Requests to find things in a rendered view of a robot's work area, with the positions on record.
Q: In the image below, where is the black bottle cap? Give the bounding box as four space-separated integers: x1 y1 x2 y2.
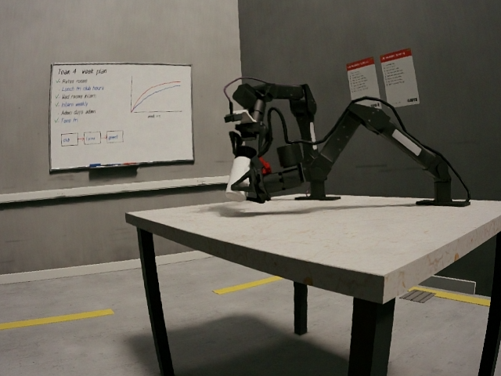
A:
235 146 257 158

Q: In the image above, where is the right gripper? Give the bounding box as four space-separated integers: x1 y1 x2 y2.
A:
229 110 269 155

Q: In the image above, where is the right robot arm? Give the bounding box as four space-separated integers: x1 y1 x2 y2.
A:
224 83 341 201

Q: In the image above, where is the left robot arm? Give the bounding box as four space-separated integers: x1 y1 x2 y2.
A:
276 103 470 207

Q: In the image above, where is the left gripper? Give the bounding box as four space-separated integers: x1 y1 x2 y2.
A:
231 157 286 204

